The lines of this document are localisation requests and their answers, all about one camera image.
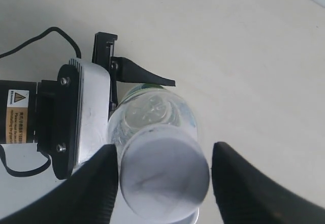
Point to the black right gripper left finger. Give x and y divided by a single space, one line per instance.
88 196

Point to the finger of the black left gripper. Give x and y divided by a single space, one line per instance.
129 72

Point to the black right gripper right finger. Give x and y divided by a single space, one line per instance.
245 195

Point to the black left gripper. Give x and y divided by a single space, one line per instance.
45 112

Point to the clear plastic lime drink bottle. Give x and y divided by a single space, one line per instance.
147 105

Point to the white bottle cap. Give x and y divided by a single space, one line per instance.
164 175

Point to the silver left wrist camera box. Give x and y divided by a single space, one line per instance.
93 109

